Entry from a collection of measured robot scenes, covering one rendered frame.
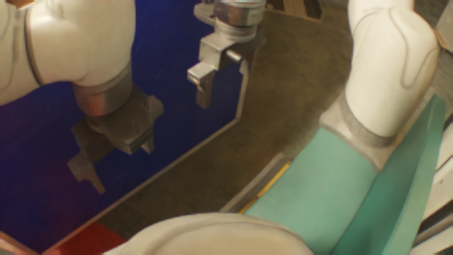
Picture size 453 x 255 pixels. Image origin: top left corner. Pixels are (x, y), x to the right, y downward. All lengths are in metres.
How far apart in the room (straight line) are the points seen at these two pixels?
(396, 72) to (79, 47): 0.43
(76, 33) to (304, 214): 0.40
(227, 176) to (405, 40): 1.04
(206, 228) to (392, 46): 0.39
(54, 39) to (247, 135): 1.24
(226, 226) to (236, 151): 1.24
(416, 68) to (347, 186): 0.24
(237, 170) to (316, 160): 0.84
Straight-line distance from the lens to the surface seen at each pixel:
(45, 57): 0.31
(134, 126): 0.36
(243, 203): 0.91
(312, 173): 0.52
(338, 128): 0.57
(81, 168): 0.47
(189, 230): 0.16
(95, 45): 0.31
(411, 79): 0.48
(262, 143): 1.44
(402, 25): 0.48
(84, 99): 0.37
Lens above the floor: 1.14
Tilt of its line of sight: 51 degrees down
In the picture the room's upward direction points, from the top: 10 degrees clockwise
